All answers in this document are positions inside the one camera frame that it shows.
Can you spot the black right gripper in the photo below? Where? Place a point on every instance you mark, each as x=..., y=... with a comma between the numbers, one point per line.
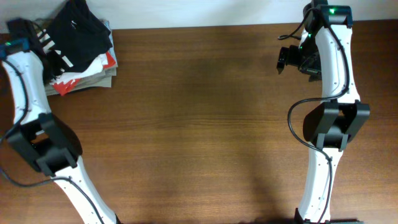
x=314, y=70

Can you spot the dark green t-shirt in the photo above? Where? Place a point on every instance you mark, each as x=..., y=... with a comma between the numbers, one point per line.
x=73, y=39

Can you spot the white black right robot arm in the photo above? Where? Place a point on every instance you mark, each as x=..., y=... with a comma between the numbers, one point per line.
x=324, y=53

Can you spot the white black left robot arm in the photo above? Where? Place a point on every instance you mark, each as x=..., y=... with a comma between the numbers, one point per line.
x=45, y=142

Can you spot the blue denim folded garment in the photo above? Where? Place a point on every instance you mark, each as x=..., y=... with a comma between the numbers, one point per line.
x=111, y=56

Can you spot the olive grey folded garment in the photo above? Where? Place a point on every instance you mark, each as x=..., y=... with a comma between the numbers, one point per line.
x=80, y=52

